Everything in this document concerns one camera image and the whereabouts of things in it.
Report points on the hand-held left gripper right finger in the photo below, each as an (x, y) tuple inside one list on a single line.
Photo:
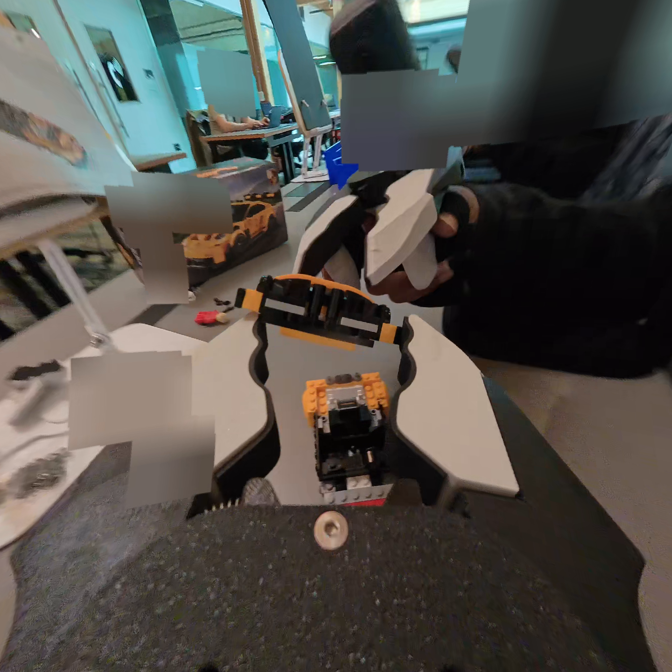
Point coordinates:
[(456, 420)]

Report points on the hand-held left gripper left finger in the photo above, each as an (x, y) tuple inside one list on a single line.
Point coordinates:
[(236, 409)]

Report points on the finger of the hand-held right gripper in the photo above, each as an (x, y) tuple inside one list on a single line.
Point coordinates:
[(401, 225), (320, 236)]

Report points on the orange black lego assembly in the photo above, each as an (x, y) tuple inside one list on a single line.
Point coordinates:
[(315, 309)]

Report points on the orange black lego car chassis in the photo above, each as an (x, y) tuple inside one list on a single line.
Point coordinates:
[(346, 420)]

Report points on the lego instruction booklet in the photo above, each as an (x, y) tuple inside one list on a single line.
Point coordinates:
[(31, 63)]

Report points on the black lego set box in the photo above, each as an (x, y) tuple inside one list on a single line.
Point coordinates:
[(246, 231)]

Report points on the red lego minifigure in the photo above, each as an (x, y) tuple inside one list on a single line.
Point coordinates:
[(210, 317)]

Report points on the small black lego piece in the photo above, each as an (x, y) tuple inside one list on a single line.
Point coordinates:
[(223, 302)]

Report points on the person's right hand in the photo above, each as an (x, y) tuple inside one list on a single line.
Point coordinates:
[(467, 246)]

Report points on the blue plastic bin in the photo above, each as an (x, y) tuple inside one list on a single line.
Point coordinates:
[(341, 165)]

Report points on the dark grey easel board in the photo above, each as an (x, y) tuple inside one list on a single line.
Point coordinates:
[(299, 63)]

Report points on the white book stand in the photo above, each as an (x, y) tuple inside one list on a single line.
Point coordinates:
[(136, 336)]

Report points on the brown wooden desk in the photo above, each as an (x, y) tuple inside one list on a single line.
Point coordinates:
[(246, 134)]

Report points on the open laptop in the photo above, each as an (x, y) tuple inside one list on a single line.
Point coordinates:
[(273, 113)]

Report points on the loose grey black-edged part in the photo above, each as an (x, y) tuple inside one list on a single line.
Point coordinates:
[(36, 393)]

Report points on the clear bag of screws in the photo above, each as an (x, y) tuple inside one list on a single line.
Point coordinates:
[(36, 475)]

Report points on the framed wall picture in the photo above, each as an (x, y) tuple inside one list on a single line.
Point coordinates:
[(113, 68)]

